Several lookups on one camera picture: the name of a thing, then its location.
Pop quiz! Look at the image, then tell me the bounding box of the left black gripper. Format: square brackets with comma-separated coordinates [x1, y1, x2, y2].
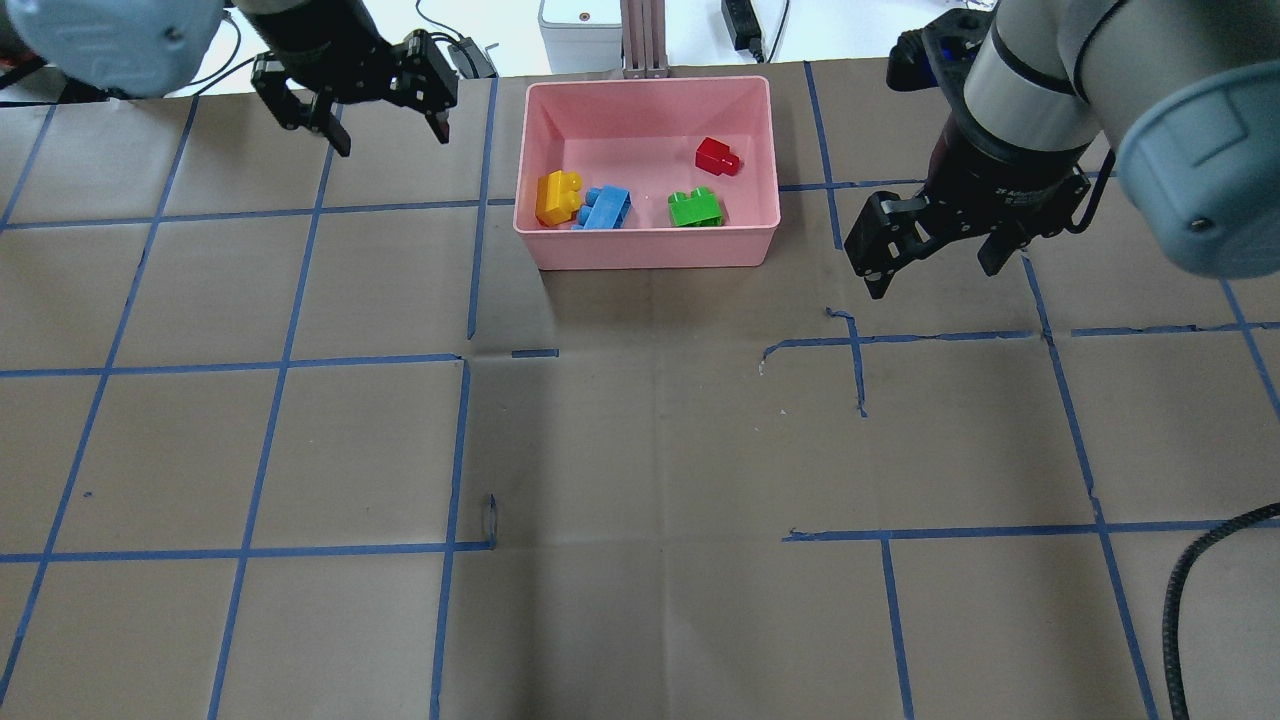
[239, 1, 460, 158]

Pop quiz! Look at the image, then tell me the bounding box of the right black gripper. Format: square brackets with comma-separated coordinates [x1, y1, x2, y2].
[844, 111, 1091, 300]

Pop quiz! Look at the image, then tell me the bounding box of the yellow toy block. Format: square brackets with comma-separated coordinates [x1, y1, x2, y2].
[534, 170, 582, 228]

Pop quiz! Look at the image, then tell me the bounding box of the green toy block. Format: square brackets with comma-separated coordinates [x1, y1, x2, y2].
[667, 186, 724, 228]

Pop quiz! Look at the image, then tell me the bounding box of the red toy block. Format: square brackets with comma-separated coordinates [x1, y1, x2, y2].
[692, 137, 742, 177]

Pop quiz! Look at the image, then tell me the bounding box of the blue toy block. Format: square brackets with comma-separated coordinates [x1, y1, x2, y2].
[571, 184, 632, 231]

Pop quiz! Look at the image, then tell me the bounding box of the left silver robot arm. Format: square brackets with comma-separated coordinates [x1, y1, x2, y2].
[3, 1, 460, 156]

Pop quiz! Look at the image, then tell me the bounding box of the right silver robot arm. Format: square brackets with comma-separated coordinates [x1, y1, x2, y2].
[844, 1, 1279, 299]

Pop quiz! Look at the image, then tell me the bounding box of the white square box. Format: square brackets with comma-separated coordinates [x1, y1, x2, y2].
[538, 1, 623, 74]

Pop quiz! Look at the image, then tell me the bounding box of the pink plastic box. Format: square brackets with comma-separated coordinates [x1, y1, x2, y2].
[513, 76, 781, 272]

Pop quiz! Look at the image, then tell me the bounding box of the black power adapter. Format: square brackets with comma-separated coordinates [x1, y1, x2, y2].
[719, 0, 763, 59]

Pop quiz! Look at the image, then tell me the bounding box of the brown paper table cover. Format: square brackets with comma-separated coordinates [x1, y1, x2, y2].
[3, 60, 1277, 719]

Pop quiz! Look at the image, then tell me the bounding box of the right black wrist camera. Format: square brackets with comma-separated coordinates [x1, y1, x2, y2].
[884, 8, 995, 110]

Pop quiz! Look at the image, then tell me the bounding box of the aluminium frame post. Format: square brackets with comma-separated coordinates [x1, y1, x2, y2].
[620, 0, 669, 79]

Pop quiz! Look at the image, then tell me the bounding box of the black corrugated cable conduit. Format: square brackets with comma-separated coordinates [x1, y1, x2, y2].
[1160, 500, 1280, 720]

